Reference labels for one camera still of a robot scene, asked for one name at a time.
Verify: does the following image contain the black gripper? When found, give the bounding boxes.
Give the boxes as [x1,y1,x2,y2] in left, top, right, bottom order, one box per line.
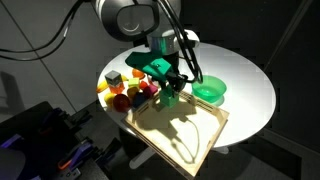
[161,54,188,99]

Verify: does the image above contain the pink toy block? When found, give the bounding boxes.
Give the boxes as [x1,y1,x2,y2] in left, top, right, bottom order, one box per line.
[143,83,160,100]

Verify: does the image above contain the small red toy block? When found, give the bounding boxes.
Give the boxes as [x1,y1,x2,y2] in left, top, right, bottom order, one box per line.
[138,80,150,91]

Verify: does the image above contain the blue toy block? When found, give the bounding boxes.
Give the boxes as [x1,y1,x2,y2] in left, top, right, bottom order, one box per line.
[132,92,148,109]

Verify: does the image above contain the lime green toy block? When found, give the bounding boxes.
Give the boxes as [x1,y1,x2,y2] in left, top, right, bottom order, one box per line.
[127,77,141,90]

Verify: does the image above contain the yellow orange toy ball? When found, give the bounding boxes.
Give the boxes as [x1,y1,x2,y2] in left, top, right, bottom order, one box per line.
[126,86,140,100]

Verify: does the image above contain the red toy tomato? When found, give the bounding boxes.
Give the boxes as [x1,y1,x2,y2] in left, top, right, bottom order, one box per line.
[112,93,132,113]

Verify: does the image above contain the shallow wooden box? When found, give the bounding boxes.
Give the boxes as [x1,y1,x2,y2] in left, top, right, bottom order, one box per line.
[121,89,231,178]

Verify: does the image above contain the dark grey toy cube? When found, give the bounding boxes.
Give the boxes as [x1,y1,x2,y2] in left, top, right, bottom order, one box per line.
[104,69,124,89]

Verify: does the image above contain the yellow toy lemon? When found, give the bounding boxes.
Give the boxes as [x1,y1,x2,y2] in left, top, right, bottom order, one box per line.
[103,92,118,108]

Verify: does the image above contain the yellow toy banana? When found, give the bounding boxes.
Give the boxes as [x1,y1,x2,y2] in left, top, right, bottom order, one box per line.
[96,74,130,94]

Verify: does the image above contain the green plastic bowl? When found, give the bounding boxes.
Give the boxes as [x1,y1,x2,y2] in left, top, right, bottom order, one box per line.
[191,74,228,104]

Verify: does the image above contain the blue orange black clamp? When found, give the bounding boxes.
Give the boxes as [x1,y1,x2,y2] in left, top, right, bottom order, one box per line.
[56,140,95,171]

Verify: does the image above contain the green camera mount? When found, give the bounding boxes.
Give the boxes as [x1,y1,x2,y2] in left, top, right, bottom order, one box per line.
[124,51,175,83]

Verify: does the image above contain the black gripper cable bundle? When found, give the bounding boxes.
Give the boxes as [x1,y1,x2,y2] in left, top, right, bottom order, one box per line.
[155,0,205,85]

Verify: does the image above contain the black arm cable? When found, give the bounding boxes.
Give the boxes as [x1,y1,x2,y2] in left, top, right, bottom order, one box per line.
[0,19,74,62]
[0,0,84,54]

